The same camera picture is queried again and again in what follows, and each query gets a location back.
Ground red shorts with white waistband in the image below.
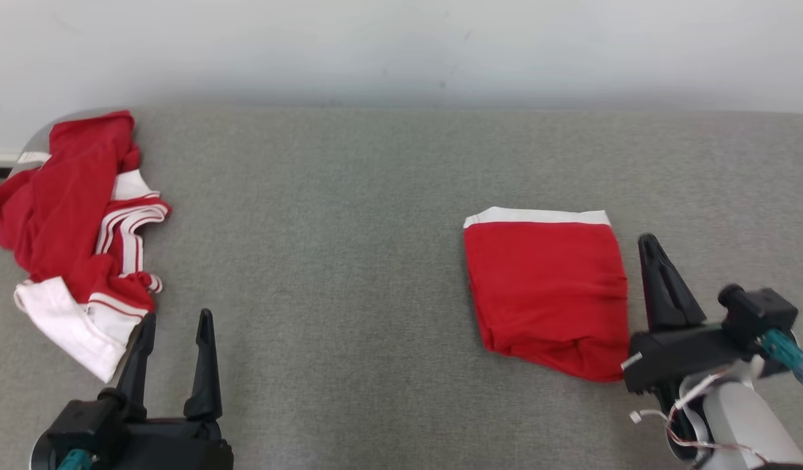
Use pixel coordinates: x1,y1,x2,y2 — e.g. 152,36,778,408
464,207,631,384

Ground red jersey with white trim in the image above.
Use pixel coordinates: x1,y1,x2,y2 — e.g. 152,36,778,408
0,110,172,384

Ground teal cable connector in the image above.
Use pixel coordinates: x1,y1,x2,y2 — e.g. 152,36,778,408
759,328,803,386
57,448,93,470

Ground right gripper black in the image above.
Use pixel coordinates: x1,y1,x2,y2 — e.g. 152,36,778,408
623,234,756,400

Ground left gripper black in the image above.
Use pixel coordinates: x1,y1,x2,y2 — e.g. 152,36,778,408
113,309,234,470

